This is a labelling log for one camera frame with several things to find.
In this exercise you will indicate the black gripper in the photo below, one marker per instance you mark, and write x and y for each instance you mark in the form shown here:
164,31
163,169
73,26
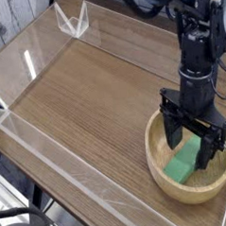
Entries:
193,108

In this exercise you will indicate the green rectangular block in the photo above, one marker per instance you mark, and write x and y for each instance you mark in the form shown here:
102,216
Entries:
182,164

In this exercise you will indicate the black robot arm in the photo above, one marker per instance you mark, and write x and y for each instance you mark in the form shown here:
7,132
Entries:
202,39

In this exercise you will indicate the brown wooden bowl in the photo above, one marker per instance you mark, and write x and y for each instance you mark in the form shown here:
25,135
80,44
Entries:
202,184

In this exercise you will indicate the black table leg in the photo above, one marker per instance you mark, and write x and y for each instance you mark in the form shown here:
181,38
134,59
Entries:
37,196

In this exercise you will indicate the clear acrylic front wall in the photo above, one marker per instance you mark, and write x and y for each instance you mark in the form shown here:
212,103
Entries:
94,138

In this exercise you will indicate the clear acrylic corner bracket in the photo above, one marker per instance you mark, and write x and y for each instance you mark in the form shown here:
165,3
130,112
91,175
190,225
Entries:
74,27

